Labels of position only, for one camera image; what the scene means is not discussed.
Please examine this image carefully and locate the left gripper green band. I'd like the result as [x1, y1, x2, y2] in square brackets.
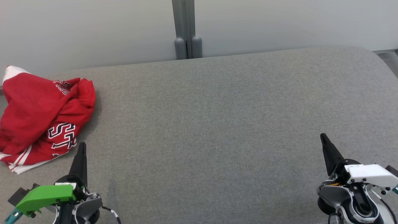
[16, 142, 88, 216]

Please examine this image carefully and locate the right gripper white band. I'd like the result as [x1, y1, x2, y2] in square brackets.
[320, 133, 398, 188]

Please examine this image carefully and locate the red white lettered jersey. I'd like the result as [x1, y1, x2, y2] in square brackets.
[0, 65, 97, 175]

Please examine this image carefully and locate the black white striped cable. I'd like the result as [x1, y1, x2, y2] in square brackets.
[101, 205, 122, 224]

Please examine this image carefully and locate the right camera cable teal plug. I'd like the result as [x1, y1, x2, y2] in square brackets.
[376, 184, 398, 224]

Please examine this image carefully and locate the camera cable teal plug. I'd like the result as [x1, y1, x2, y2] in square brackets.
[376, 184, 398, 224]
[4, 209, 23, 224]

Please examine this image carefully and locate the left camera cable teal plug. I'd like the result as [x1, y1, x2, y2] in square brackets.
[4, 209, 23, 224]

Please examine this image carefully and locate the grey metal partition post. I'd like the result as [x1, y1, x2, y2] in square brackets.
[172, 0, 203, 60]

